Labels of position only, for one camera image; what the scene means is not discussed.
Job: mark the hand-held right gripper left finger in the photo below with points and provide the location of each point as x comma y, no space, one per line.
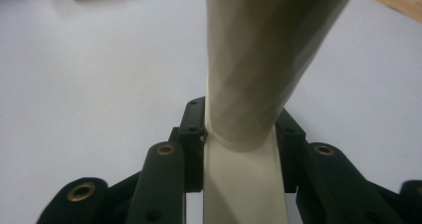
193,157

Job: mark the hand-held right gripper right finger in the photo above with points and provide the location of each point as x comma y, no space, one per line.
291,157

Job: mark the cream brush with red tip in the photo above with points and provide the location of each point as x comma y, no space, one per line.
258,68

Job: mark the white table board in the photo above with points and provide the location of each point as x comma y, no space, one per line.
99,78

